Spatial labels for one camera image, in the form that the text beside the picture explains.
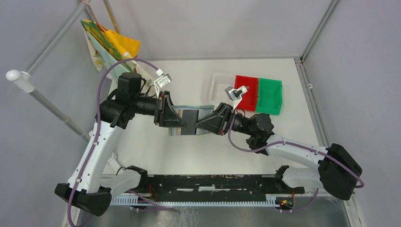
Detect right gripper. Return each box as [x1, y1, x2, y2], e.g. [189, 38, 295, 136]
[194, 102, 255, 136]

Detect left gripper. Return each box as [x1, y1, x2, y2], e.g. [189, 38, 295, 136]
[132, 91, 187, 128]

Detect green leather card holder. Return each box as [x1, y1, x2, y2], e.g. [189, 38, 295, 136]
[168, 105, 214, 136]

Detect black credit card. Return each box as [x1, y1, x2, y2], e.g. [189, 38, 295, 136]
[182, 110, 199, 135]

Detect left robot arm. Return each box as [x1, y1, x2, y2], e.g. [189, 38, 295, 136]
[55, 72, 186, 217]

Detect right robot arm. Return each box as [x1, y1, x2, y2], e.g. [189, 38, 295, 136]
[195, 103, 365, 201]

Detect red plastic bin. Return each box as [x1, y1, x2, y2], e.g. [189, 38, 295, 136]
[234, 75, 259, 112]

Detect clear plastic bin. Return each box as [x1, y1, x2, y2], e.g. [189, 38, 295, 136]
[207, 72, 235, 106]

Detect green plastic bin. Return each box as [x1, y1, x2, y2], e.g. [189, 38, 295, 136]
[255, 78, 283, 115]

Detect patterned cloth bags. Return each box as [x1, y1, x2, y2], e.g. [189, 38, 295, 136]
[80, 19, 141, 71]

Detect white pipe pole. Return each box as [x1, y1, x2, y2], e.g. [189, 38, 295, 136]
[6, 70, 90, 142]

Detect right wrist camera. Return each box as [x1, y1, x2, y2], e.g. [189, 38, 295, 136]
[225, 86, 249, 110]

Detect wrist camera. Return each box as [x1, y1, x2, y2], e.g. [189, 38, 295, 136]
[225, 86, 249, 110]
[153, 69, 172, 96]

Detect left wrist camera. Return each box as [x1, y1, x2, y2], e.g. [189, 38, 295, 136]
[153, 69, 172, 96]

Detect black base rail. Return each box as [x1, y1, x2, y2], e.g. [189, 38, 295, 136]
[134, 175, 305, 202]

